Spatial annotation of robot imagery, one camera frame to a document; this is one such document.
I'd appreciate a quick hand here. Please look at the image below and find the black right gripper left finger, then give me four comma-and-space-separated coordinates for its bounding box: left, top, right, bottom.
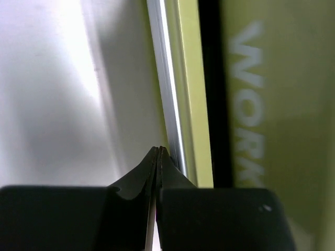
1, 147, 159, 250

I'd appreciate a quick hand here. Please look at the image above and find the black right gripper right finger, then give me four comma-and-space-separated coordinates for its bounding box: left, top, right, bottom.
156, 147, 296, 251

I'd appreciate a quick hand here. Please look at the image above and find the green metal drawer chest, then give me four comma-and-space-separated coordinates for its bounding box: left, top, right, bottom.
198, 1, 334, 250

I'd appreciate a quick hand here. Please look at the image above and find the green top drawer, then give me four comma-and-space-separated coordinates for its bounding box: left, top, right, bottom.
147, 1, 214, 188

